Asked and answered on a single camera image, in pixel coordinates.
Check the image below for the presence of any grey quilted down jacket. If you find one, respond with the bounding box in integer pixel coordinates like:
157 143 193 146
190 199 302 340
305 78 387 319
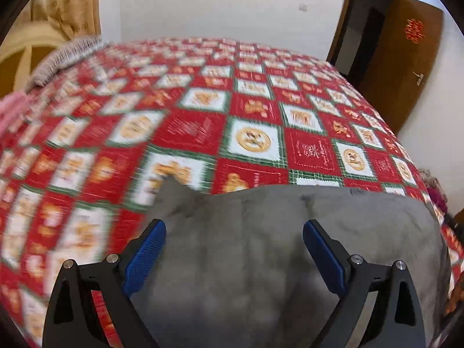
131 177 451 347

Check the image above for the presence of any red Christmas patchwork bedspread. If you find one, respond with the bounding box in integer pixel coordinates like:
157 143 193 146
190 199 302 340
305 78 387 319
1 38 463 347

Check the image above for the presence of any pink folded blanket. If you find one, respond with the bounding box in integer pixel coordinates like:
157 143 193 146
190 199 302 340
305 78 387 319
0 91 31 134

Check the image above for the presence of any striped grey pillow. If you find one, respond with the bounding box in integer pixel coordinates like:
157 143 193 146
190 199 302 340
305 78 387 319
24 35 109 93

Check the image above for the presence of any brown wooden door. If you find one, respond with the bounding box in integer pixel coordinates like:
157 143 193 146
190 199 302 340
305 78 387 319
358 0 444 134

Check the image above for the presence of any cream wooden headboard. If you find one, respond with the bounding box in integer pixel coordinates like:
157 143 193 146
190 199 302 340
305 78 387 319
1 21 68 97

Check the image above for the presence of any red double happiness sticker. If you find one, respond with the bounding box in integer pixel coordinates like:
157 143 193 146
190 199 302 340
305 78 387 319
404 19 425 44

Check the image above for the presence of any beige patterned curtain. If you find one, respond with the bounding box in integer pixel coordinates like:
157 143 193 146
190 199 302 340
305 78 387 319
29 0 102 39

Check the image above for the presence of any silver door handle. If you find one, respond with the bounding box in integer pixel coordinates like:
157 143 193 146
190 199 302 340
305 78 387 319
413 72 425 86

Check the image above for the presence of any brown wooden door frame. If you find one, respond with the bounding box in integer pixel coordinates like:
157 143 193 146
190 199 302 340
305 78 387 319
325 0 404 84

